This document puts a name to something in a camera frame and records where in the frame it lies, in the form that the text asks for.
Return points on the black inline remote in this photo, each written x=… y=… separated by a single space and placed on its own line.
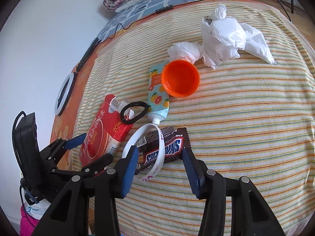
x=163 y=9

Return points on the person's left forearm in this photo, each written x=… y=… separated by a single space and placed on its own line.
x=29 y=221

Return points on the beige blanket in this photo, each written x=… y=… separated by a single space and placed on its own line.
x=246 y=1

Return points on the orange floral bed sheet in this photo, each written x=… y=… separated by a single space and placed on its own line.
x=64 y=127

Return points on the small crumpled white tissue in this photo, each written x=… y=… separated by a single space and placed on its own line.
x=183 y=50

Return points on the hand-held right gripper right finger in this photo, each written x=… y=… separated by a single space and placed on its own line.
x=192 y=172

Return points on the red torn paper box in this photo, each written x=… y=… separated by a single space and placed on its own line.
x=103 y=137

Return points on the fruit print tube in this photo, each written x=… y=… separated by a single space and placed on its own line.
x=157 y=103

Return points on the brown chocolate bar wrapper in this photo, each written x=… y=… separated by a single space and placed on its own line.
x=172 y=147

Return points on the striped blanket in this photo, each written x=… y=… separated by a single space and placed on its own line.
x=246 y=127

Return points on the black light stand pole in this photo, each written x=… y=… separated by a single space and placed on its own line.
x=87 y=54

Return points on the white silicone wristband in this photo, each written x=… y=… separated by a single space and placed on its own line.
x=161 y=147

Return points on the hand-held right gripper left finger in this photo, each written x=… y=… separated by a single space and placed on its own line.
x=129 y=169

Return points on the large white bag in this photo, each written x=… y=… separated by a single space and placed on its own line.
x=226 y=34

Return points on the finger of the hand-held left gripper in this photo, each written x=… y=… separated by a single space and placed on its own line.
x=98 y=163
x=76 y=141

